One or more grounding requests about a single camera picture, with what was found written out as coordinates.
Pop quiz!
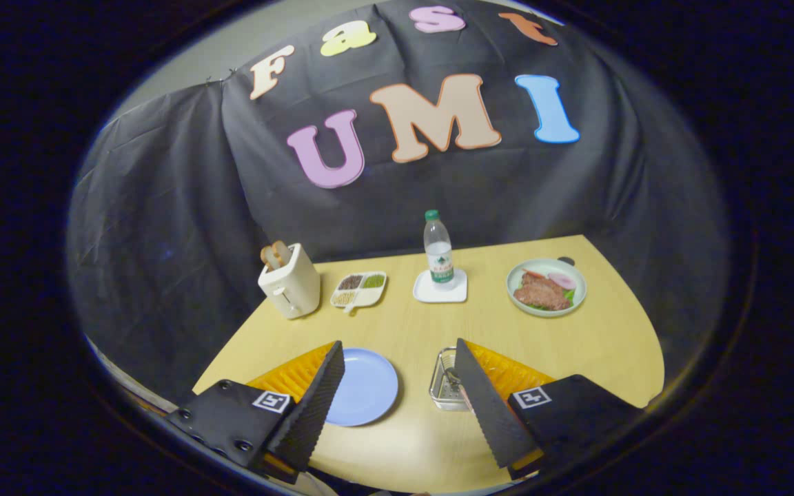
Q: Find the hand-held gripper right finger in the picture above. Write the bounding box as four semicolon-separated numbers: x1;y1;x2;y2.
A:
454;338;646;481

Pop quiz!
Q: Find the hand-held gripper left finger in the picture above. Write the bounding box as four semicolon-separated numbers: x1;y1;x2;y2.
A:
166;340;346;483

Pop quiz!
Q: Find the blue round plate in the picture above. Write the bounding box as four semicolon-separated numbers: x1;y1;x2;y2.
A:
325;347;400;427

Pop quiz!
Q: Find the cream white toaster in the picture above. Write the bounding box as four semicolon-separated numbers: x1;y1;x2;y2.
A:
258;242;321;320

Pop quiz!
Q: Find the white divided dish with beans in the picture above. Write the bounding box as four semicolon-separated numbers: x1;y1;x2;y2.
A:
329;271;388;314

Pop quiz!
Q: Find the green plate with meat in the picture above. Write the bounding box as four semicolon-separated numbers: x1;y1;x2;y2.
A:
506;258;588;318

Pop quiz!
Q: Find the white square coaster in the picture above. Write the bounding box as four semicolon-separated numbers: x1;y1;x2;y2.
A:
413;268;469;304

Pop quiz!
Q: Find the clear plastic water bottle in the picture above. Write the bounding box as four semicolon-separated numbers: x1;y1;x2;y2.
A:
423;209;456;290

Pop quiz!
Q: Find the metal wire cutlery basket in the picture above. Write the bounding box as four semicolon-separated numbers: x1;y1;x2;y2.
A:
429;347;474;413

